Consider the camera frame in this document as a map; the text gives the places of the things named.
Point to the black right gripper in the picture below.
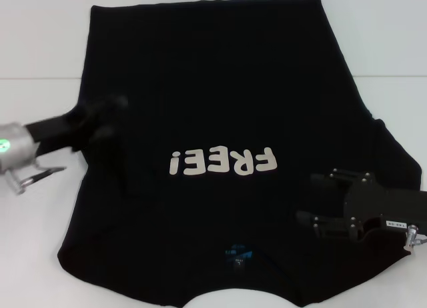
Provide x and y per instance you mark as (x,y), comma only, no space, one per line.
(383,208)

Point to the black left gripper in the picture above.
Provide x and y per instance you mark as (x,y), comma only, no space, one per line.
(56,131)

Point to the black shirt with FREE print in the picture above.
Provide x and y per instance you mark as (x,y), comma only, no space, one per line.
(217,88)

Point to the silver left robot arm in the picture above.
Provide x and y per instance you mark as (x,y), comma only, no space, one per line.
(16,144)

